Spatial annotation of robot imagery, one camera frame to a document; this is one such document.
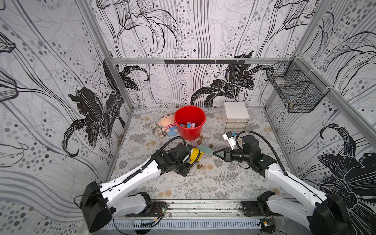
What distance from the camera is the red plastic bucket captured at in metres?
0.89

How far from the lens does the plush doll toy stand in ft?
Result: 3.23

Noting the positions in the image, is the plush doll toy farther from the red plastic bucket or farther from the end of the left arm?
the end of the left arm

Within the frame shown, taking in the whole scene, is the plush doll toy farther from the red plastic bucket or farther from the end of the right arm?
the end of the right arm

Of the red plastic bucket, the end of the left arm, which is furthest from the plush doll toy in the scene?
the end of the left arm

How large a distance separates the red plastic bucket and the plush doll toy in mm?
59
